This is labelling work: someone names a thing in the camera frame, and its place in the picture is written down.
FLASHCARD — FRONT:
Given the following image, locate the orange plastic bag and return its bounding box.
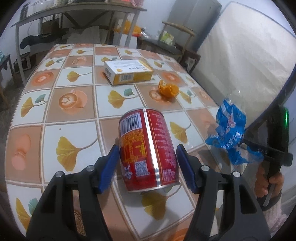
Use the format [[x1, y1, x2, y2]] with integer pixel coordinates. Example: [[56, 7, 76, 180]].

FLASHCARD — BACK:
[[114, 20, 142, 37]]

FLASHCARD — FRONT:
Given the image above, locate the white mattress blue trim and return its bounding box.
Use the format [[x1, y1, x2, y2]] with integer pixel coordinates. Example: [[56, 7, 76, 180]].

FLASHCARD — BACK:
[[193, 1, 295, 125]]

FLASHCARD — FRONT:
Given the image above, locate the grey refrigerator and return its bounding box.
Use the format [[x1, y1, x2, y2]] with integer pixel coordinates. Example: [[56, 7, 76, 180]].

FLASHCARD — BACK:
[[167, 0, 222, 51]]

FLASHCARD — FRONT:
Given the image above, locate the right hand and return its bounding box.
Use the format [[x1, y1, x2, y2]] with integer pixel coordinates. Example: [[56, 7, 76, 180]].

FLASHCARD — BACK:
[[254, 164, 285, 198]]

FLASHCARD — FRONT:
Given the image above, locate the orange peel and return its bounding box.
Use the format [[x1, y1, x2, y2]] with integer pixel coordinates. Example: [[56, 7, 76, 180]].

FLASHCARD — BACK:
[[158, 80, 180, 98]]

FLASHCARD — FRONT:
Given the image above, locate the wooden chair black seat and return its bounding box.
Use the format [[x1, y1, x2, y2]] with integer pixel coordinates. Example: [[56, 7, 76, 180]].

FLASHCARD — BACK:
[[138, 21, 201, 70]]

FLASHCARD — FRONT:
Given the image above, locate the red tin can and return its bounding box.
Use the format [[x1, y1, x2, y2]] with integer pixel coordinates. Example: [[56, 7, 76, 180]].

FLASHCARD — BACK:
[[118, 108, 180, 192]]

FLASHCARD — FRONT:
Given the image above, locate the blue plastic wrapper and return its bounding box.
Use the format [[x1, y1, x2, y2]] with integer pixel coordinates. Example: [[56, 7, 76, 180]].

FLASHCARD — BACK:
[[205, 99, 263, 165]]

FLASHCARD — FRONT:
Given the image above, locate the grey metal shelf table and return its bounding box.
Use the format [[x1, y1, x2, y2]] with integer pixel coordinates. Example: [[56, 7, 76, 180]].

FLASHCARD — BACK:
[[10, 1, 148, 86]]

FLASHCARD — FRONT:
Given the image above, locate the patterned tablecloth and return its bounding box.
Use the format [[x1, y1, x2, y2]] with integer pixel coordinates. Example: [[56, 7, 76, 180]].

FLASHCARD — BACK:
[[5, 44, 231, 233]]

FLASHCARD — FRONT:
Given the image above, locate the yellow white cardboard box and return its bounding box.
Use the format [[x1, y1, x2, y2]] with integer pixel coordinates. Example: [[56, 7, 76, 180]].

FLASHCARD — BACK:
[[104, 60, 154, 86]]

